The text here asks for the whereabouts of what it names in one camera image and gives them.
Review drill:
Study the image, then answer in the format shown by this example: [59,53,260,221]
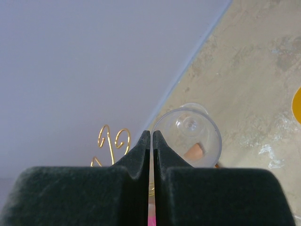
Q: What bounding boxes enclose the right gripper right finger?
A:
[153,131,295,226]

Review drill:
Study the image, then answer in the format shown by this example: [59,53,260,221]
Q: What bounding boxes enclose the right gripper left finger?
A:
[0,131,151,226]

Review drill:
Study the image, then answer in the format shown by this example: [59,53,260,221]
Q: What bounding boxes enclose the clear wine glass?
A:
[152,102,222,168]

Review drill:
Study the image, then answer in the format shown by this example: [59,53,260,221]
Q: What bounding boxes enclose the yellow plastic wine glass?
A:
[291,87,301,124]

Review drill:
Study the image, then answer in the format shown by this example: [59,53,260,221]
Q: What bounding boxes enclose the pink plastic wine glass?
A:
[148,216,156,226]

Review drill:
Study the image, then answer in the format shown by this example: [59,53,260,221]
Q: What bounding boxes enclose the gold wire wine glass rack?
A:
[90,124,155,197]

